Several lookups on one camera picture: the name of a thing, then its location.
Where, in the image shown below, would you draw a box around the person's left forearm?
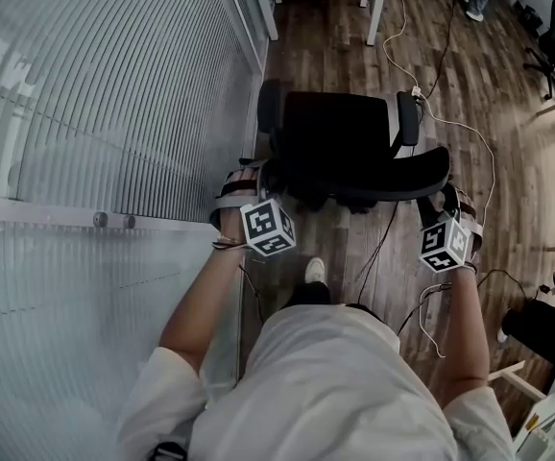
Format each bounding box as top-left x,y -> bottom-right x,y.
158,245 -> 250,378

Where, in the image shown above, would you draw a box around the white table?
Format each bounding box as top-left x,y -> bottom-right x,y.
246,0 -> 393,47

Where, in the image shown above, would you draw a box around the white venetian blinds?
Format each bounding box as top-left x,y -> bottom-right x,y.
0,0 -> 269,461

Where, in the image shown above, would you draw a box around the person's right hand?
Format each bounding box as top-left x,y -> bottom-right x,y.
454,187 -> 478,231

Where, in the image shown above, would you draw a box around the black strap buckle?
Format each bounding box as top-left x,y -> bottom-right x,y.
150,441 -> 187,461

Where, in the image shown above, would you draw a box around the person's right forearm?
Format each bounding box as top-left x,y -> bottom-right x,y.
438,264 -> 493,410

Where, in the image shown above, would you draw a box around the person's white left shoe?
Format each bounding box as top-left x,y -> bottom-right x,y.
303,255 -> 327,285

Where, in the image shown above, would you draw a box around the person's left hand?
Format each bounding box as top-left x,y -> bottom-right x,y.
217,166 -> 261,244

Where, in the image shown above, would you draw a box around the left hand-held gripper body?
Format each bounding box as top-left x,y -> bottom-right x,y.
208,158 -> 297,258

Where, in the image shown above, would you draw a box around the white power strip cable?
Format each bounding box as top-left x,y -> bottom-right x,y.
382,0 -> 421,90

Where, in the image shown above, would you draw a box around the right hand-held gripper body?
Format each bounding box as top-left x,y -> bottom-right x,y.
415,182 -> 485,275

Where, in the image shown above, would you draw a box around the white desk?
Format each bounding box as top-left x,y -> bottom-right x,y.
487,333 -> 555,456

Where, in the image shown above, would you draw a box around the black cable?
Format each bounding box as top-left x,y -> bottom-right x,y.
476,269 -> 555,302
237,262 -> 267,327
356,0 -> 457,336

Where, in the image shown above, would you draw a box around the person's black trousers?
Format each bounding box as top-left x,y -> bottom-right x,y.
284,280 -> 382,319

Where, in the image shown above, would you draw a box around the person's white shirt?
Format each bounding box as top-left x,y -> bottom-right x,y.
113,303 -> 517,461

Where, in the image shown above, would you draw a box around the long white cable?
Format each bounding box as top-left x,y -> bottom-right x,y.
419,96 -> 496,358

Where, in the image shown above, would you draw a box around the thin bracelet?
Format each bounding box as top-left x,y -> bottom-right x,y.
211,234 -> 249,253

